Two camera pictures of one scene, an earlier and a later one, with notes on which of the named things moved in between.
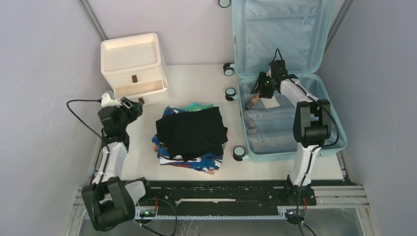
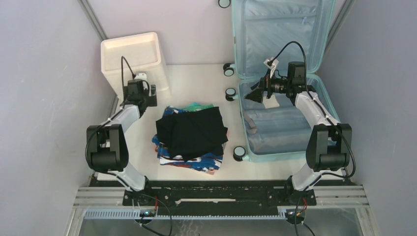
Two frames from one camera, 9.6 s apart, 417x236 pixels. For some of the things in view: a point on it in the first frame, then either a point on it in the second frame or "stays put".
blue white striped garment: (210, 162) stays put
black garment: (193, 133) stays put
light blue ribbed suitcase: (299, 31) stays put
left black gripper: (135, 110) -> (151, 100)
